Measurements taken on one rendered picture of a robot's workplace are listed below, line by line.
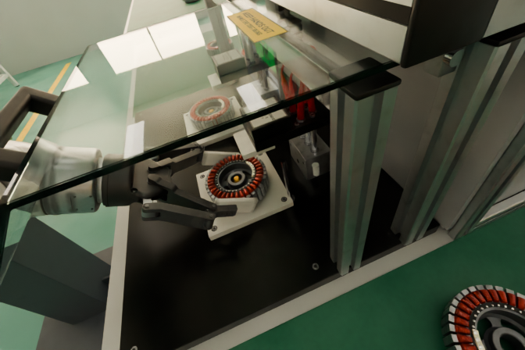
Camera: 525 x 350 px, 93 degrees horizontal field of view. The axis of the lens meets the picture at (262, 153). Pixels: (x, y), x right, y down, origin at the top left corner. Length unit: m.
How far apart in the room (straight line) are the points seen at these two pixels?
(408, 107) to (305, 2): 0.23
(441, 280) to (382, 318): 0.10
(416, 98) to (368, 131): 0.19
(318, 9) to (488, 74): 0.12
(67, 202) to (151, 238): 0.16
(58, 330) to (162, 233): 1.15
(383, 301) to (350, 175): 0.24
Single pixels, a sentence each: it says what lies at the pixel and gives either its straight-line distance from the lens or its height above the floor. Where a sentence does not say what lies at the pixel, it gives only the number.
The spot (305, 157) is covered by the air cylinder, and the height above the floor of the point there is 0.82.
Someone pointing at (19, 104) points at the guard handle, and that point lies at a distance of 0.30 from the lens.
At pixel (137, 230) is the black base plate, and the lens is 0.52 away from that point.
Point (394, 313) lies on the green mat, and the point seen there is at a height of 0.75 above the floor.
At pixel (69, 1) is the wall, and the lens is 5.24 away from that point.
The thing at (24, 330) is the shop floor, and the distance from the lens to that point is 1.75.
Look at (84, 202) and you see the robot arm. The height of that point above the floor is 0.91.
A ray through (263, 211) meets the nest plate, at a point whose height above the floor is 0.78.
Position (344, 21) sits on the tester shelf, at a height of 1.08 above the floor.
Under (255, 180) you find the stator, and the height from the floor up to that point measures 0.82.
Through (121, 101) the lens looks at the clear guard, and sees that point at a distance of 0.19.
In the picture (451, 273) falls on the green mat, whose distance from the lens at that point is 0.45.
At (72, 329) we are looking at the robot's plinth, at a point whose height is 0.02.
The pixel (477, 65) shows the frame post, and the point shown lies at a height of 1.03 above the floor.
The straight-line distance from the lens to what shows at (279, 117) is 0.36.
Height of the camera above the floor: 1.14
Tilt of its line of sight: 43 degrees down
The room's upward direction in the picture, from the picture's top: 15 degrees counter-clockwise
